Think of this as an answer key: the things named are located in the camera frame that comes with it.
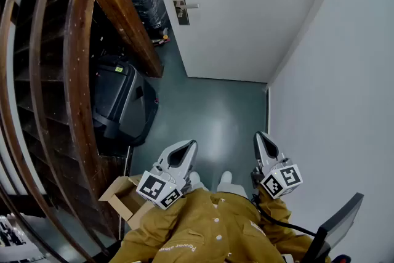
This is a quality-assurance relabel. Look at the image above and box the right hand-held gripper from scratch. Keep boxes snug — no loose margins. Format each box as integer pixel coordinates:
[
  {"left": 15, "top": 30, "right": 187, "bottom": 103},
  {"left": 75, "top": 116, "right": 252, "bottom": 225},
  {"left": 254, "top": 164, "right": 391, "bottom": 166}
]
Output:
[{"left": 251, "top": 131, "right": 304, "bottom": 198}]

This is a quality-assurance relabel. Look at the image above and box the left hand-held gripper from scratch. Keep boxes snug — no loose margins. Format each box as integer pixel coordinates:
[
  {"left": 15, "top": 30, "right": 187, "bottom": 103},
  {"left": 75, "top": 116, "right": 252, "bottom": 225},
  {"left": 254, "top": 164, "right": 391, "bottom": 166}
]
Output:
[{"left": 135, "top": 139, "right": 198, "bottom": 210}]

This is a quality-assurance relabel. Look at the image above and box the person's right forearm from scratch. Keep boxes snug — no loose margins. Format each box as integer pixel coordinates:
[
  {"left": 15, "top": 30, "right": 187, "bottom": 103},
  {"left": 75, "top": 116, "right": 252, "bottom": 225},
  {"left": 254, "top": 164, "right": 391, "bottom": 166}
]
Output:
[{"left": 257, "top": 189, "right": 293, "bottom": 225}]

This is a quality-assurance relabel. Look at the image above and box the person's left forearm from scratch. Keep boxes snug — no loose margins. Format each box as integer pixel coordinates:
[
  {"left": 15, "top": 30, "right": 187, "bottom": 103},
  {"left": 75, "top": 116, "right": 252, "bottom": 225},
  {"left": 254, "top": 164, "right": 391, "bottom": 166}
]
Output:
[{"left": 135, "top": 195, "right": 204, "bottom": 244}]

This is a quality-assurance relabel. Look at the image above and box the white door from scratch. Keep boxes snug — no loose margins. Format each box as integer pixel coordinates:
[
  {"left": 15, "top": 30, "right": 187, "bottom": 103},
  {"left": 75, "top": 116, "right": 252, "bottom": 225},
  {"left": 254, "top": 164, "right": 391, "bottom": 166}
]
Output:
[{"left": 147, "top": 0, "right": 339, "bottom": 84}]

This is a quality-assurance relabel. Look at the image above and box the person's left leg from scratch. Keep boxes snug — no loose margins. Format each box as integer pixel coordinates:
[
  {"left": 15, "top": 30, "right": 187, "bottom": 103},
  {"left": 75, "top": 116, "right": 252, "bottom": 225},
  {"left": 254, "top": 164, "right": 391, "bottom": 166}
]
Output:
[{"left": 189, "top": 178, "right": 211, "bottom": 194}]

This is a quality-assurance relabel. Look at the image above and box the person's leg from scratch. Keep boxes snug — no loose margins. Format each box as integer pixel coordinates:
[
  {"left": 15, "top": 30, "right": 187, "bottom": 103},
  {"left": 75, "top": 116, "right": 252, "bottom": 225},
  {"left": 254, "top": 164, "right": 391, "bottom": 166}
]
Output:
[
  {"left": 217, "top": 182, "right": 249, "bottom": 200},
  {"left": 189, "top": 178, "right": 211, "bottom": 194}
]

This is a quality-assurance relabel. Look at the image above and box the person's right leg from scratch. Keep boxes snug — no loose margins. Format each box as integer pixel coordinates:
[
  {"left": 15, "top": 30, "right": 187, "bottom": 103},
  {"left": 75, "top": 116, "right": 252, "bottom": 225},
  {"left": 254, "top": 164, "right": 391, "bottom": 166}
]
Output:
[{"left": 217, "top": 182, "right": 249, "bottom": 200}]

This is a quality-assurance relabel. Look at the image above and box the open cardboard box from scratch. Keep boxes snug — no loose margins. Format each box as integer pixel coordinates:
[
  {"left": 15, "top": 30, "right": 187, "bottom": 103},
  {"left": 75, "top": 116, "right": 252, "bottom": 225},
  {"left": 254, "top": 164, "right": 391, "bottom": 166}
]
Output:
[{"left": 98, "top": 174, "right": 156, "bottom": 230}]

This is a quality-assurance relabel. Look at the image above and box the person's mustard jacket torso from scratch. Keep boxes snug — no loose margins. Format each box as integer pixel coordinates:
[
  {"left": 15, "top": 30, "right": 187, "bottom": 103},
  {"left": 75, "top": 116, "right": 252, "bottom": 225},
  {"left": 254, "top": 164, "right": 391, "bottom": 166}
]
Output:
[{"left": 109, "top": 187, "right": 332, "bottom": 263}]

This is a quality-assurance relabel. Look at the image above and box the black flat screen panel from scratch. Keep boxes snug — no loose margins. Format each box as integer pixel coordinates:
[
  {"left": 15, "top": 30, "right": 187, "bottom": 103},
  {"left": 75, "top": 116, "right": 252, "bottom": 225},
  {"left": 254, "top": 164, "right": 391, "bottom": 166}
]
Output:
[{"left": 303, "top": 192, "right": 364, "bottom": 263}]

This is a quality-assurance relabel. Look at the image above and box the yellow red small tool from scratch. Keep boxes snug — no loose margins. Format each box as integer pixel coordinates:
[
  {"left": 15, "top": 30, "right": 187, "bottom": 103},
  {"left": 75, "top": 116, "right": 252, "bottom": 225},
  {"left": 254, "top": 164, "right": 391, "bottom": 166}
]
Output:
[{"left": 150, "top": 35, "right": 171, "bottom": 47}]

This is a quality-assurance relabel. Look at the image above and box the black red handheld controller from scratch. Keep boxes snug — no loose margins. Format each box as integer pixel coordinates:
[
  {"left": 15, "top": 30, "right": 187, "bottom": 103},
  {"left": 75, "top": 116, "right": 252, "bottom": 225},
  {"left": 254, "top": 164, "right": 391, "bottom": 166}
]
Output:
[{"left": 331, "top": 253, "right": 352, "bottom": 263}]

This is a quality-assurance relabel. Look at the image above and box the brown wooden stair beam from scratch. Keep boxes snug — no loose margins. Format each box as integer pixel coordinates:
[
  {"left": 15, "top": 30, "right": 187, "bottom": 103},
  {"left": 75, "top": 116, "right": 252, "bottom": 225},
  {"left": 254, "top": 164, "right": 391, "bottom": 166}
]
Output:
[{"left": 65, "top": 0, "right": 164, "bottom": 78}]

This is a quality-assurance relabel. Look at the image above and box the curved wooden handrail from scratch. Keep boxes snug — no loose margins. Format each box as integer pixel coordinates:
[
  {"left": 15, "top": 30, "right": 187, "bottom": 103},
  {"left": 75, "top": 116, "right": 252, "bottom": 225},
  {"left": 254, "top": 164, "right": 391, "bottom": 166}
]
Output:
[{"left": 0, "top": 0, "right": 111, "bottom": 263}]

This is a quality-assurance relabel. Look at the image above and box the white equipment rack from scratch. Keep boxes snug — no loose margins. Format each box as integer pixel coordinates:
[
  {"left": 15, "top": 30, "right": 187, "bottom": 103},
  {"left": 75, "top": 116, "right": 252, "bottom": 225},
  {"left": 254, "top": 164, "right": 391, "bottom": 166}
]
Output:
[{"left": 0, "top": 214, "right": 41, "bottom": 263}]

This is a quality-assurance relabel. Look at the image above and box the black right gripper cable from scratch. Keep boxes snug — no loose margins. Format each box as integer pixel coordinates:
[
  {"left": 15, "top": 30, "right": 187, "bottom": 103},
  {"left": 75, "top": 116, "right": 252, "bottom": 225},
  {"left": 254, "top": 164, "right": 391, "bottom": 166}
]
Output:
[{"left": 251, "top": 192, "right": 320, "bottom": 238}]

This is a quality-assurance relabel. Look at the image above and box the curved wooden stair stringer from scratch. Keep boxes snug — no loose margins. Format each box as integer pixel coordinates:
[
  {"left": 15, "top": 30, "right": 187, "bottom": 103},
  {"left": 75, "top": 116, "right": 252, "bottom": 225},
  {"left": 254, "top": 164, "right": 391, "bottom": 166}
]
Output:
[{"left": 63, "top": 0, "right": 124, "bottom": 241}]

